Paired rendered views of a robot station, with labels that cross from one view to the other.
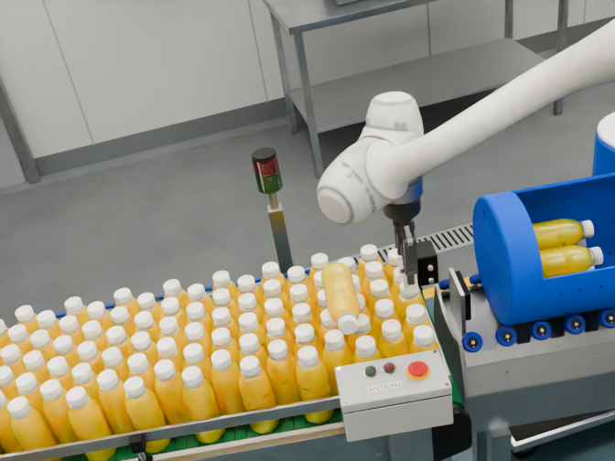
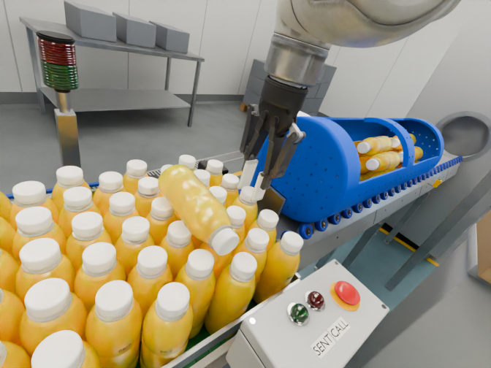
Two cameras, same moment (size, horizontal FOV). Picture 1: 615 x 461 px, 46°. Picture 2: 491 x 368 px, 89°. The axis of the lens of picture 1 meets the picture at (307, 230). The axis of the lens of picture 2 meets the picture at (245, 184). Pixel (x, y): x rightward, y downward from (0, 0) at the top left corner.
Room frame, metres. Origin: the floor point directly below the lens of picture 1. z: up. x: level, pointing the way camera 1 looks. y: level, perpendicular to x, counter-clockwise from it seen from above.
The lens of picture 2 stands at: (0.91, 0.15, 1.38)
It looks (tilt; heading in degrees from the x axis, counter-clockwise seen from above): 31 degrees down; 312
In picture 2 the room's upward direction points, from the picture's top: 18 degrees clockwise
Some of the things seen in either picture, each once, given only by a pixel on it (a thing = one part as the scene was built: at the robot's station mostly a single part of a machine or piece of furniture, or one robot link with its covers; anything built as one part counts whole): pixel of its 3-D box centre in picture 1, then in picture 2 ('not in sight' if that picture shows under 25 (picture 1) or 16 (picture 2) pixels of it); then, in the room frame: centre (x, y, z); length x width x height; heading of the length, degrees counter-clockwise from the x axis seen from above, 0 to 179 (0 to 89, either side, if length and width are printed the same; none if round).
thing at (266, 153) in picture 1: (269, 180); (61, 76); (1.58, 0.07, 1.18); 0.06 x 0.06 x 0.16
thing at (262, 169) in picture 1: (265, 163); (58, 50); (1.58, 0.07, 1.23); 0.06 x 0.06 x 0.04
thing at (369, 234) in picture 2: not in sight; (353, 255); (1.15, -1.36, 0.31); 0.06 x 0.06 x 0.63; 0
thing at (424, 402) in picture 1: (393, 394); (310, 331); (0.93, -0.10, 1.05); 0.20 x 0.10 x 0.10; 90
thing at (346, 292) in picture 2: (417, 369); (346, 293); (0.93, -0.15, 1.11); 0.04 x 0.04 x 0.01
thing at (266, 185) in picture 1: (268, 178); (60, 73); (1.58, 0.07, 1.18); 0.06 x 0.06 x 0.05
